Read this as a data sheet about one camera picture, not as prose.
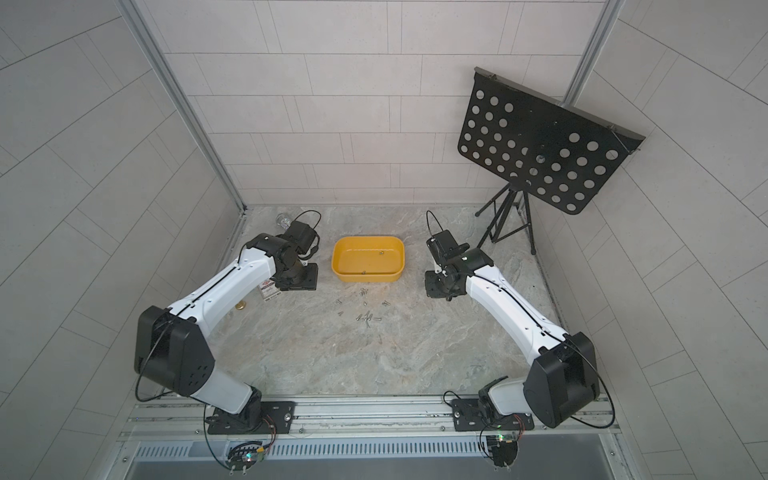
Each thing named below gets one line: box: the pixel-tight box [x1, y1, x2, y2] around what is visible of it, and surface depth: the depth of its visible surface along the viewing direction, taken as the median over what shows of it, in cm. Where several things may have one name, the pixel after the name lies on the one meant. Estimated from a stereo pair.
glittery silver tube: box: [276, 213, 291, 230], surface depth 110 cm
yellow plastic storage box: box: [332, 236, 405, 282], surface depth 102 cm
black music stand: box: [458, 67, 646, 255], surface depth 74 cm
